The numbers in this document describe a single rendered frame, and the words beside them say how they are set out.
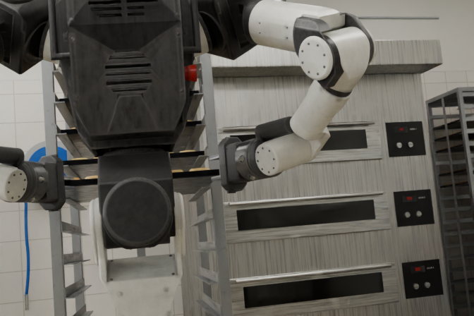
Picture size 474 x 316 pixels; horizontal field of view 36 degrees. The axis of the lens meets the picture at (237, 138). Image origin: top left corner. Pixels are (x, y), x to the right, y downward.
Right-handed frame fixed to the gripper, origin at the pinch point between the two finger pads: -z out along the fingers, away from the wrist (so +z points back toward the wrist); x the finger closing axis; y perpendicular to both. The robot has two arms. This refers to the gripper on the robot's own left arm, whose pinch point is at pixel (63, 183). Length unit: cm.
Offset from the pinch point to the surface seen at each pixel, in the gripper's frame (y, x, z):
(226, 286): -16, -29, -50
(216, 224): -15, -12, -50
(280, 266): 48, -37, -269
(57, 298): 23.8, -27.8, -26.8
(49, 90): 22.8, 29.5, -27.8
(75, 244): 55, -13, -79
